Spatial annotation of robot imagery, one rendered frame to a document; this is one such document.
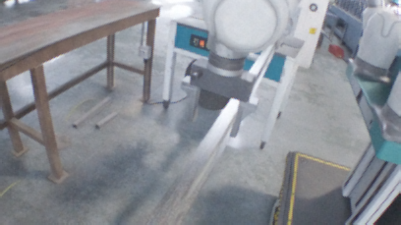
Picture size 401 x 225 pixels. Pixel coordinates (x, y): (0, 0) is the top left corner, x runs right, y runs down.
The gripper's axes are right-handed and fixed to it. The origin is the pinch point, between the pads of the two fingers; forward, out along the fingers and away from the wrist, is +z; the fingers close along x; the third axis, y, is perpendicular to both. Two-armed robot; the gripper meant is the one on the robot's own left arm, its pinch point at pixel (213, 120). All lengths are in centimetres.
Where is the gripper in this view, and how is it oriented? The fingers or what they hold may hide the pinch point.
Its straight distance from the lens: 63.3
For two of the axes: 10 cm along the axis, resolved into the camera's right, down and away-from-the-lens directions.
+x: 9.1, 3.1, -2.6
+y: -3.8, 4.2, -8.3
